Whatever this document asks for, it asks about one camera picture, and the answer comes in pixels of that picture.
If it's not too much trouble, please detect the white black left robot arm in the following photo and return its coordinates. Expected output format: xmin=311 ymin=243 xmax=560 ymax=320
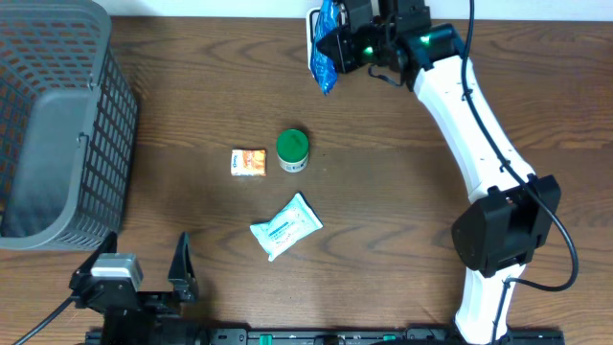
xmin=69 ymin=233 xmax=210 ymax=345

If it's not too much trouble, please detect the green lid white jar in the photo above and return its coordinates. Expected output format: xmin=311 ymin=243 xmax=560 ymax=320
xmin=276 ymin=128 xmax=309 ymax=173

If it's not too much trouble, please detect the white barcode scanner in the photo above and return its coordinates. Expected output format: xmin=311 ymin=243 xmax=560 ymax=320
xmin=306 ymin=8 xmax=320 ymax=69

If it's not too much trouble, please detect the orange tissue pack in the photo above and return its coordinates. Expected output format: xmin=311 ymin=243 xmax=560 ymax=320
xmin=231 ymin=149 xmax=266 ymax=176

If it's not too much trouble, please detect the blue Oreo cookie pack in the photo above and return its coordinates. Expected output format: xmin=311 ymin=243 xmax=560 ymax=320
xmin=309 ymin=0 xmax=339 ymax=95

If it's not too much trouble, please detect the white wet wipes pack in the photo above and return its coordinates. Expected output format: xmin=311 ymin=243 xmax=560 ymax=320
xmin=250 ymin=193 xmax=324 ymax=262

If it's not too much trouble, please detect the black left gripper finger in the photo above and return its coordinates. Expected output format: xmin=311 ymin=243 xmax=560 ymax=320
xmin=168 ymin=232 xmax=199 ymax=303
xmin=69 ymin=232 xmax=118 ymax=290

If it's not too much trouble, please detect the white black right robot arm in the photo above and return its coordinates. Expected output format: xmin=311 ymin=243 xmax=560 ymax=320
xmin=307 ymin=1 xmax=563 ymax=344

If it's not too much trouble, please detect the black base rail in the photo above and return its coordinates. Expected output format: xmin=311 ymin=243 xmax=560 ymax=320
xmin=81 ymin=328 xmax=566 ymax=345

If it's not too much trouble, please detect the grey plastic mesh basket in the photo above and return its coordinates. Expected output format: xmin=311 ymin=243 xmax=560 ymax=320
xmin=1 ymin=1 xmax=139 ymax=251

